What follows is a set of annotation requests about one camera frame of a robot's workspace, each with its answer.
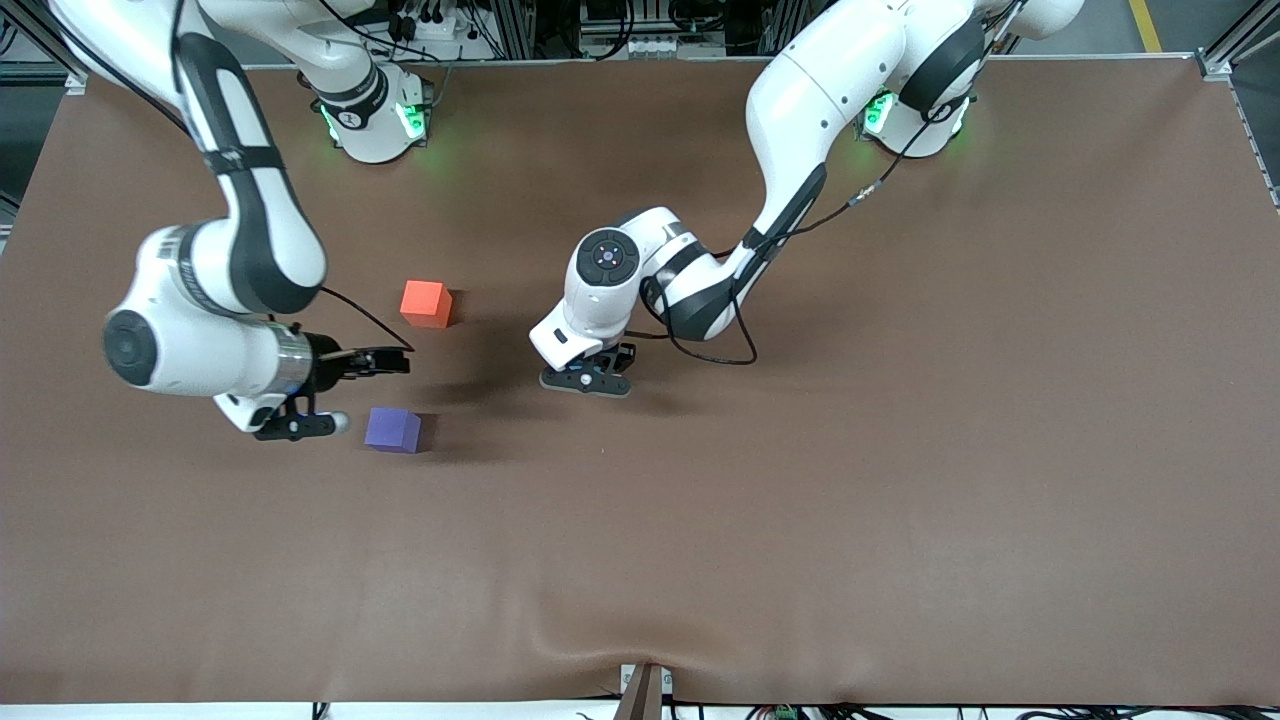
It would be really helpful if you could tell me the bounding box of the purple foam block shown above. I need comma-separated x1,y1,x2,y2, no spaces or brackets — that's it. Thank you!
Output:
364,407,422,454

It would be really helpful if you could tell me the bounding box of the orange foam block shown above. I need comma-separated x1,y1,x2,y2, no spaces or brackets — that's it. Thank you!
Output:
400,280,453,329

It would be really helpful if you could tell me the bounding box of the brown table mat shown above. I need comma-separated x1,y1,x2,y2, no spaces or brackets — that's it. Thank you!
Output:
0,55,1280,706

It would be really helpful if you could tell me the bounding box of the white terminal strip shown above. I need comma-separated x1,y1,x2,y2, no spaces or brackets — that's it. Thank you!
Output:
578,33,728,59

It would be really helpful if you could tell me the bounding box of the white power strip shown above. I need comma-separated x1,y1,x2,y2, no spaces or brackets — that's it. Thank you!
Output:
392,0,471,43

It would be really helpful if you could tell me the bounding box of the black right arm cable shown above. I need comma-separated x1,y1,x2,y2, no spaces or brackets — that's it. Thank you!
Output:
318,286,415,353

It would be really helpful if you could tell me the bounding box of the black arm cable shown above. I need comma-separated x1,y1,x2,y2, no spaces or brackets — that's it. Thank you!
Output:
318,286,415,353
640,0,1031,367

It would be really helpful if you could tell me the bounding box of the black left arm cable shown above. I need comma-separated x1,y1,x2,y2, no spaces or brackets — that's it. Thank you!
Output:
640,0,1031,367

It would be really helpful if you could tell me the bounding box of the aluminium frame post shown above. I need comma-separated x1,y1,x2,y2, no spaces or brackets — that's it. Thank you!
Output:
488,0,536,59

